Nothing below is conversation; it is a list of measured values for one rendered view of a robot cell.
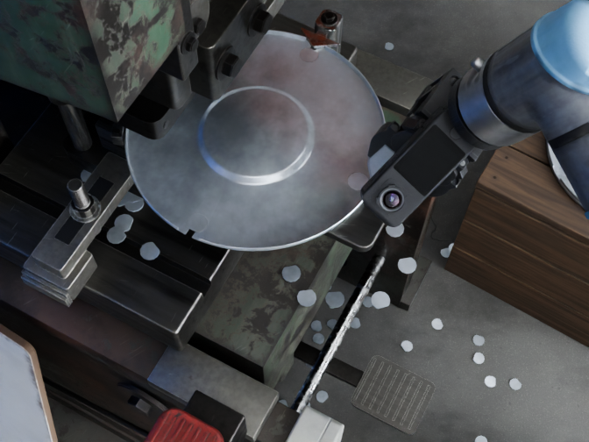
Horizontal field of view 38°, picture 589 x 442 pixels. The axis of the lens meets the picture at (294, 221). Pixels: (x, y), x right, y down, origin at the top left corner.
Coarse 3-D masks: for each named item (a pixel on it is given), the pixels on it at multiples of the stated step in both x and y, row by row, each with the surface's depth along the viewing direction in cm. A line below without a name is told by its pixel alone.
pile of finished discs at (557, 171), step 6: (546, 144) 146; (552, 156) 144; (552, 162) 143; (558, 162) 144; (552, 168) 144; (558, 168) 143; (558, 174) 144; (564, 174) 144; (558, 180) 143; (564, 180) 142; (564, 186) 141; (570, 186) 142; (570, 192) 141; (576, 198) 140
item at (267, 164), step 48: (288, 48) 101; (240, 96) 97; (288, 96) 98; (336, 96) 98; (144, 144) 95; (192, 144) 95; (240, 144) 94; (288, 144) 94; (336, 144) 95; (144, 192) 92; (192, 192) 92; (240, 192) 92; (288, 192) 92; (336, 192) 92; (240, 240) 90; (288, 240) 90
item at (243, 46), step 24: (192, 0) 74; (216, 0) 80; (240, 0) 80; (216, 24) 78; (240, 24) 80; (264, 24) 82; (216, 48) 78; (240, 48) 83; (192, 72) 81; (216, 72) 80; (168, 96) 82; (216, 96) 84
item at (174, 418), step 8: (176, 408) 84; (160, 416) 83; (168, 416) 83; (176, 416) 83; (184, 416) 83; (192, 416) 83; (160, 424) 83; (168, 424) 83; (176, 424) 83; (184, 424) 83; (192, 424) 83; (200, 424) 83; (208, 424) 83; (152, 432) 82; (160, 432) 82; (168, 432) 82; (176, 432) 82; (184, 432) 82; (192, 432) 82; (200, 432) 82; (208, 432) 82; (216, 432) 82; (152, 440) 82; (160, 440) 82; (168, 440) 82; (176, 440) 82; (184, 440) 82; (192, 440) 82; (200, 440) 82; (208, 440) 82; (216, 440) 82
